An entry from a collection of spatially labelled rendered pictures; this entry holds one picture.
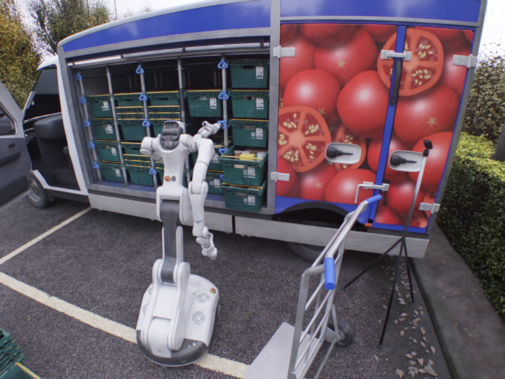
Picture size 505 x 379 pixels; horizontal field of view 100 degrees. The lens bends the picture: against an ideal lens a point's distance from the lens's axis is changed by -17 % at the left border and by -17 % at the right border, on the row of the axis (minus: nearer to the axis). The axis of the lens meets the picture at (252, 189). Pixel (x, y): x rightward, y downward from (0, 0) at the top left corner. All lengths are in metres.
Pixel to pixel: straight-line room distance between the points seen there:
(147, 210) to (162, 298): 1.53
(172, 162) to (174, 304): 0.91
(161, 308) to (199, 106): 1.80
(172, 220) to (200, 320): 0.73
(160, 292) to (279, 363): 0.98
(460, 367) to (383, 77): 2.15
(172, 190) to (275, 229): 1.25
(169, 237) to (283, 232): 1.23
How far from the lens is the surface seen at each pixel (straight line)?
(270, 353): 2.10
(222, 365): 2.07
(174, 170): 1.69
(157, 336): 1.83
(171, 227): 1.73
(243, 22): 2.30
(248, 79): 2.41
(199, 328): 1.94
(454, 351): 2.46
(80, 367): 2.36
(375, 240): 2.61
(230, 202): 2.44
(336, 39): 2.16
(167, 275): 1.79
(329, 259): 0.92
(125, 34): 2.87
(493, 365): 2.54
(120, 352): 2.31
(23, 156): 4.60
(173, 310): 1.80
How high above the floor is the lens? 1.79
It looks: 23 degrees down
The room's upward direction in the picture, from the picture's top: straight up
